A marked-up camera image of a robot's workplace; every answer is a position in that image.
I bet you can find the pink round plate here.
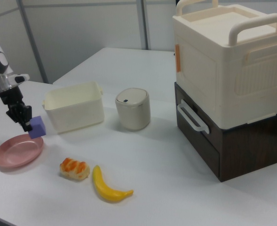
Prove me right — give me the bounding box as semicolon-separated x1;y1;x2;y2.
0;134;45;169

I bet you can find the grey partition frame post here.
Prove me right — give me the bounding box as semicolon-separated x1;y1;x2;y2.
141;0;151;50

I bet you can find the small beige lidded trash can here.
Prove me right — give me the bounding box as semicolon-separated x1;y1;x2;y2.
115;88;151;132

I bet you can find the cream open plastic bin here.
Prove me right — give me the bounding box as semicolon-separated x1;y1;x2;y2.
42;81;105;135

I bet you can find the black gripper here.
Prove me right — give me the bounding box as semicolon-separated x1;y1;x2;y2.
0;86;33;132

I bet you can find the dark brown drawer cabinet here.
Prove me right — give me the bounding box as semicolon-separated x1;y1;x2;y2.
174;81;277;183

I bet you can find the white drawer handle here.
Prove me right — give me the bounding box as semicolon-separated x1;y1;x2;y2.
176;98;210;135

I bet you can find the yellow toy banana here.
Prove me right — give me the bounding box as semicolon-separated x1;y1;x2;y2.
92;165;135;203

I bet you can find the cream toy microwave box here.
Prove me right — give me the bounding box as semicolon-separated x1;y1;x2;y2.
172;0;277;129

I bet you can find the purple foam cube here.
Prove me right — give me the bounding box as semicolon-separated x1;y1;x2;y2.
28;115;47;140

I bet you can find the orange door handle strip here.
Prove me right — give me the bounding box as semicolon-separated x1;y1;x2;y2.
174;43;182;73

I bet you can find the toy bread with orange glaze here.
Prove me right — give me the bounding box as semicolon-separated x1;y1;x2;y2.
59;157;91;180

